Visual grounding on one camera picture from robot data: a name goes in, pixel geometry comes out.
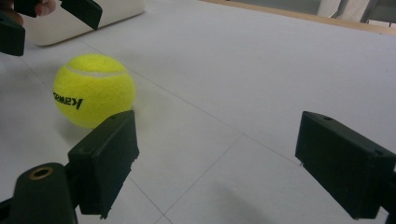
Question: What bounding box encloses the yellow tennis ball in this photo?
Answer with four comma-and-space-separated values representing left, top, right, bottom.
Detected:
51, 53, 136, 130

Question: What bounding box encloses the white metal stand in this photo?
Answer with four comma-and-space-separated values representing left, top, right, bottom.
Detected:
317, 0, 396, 24

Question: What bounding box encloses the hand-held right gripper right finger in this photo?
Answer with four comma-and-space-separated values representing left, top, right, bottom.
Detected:
294, 110, 396, 220

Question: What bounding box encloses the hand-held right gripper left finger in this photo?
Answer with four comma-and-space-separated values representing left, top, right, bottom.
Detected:
67, 109, 140, 220

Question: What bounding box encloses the white plastic bin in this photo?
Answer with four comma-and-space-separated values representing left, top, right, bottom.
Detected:
21, 0, 147, 48

